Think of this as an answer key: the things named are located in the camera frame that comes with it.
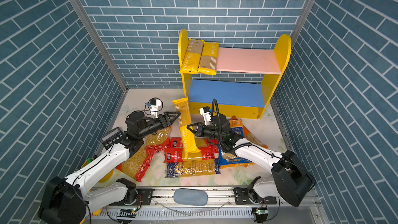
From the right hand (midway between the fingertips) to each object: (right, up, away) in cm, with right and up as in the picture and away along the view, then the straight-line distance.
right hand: (185, 125), depth 74 cm
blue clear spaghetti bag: (+3, -23, +7) cm, 24 cm away
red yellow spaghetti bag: (+11, -14, +13) cm, 22 cm away
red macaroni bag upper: (-17, -11, +17) cm, 26 cm away
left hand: (-3, +5, -1) cm, 6 cm away
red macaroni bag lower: (-26, -21, +6) cm, 34 cm away
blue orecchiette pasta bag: (+22, -20, +8) cm, 31 cm away
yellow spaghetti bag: (+2, -10, -2) cm, 11 cm away
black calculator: (-46, -9, +17) cm, 50 cm away
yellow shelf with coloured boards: (+40, +29, +45) cm, 67 cm away
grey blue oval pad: (+2, -33, -2) cm, 33 cm away
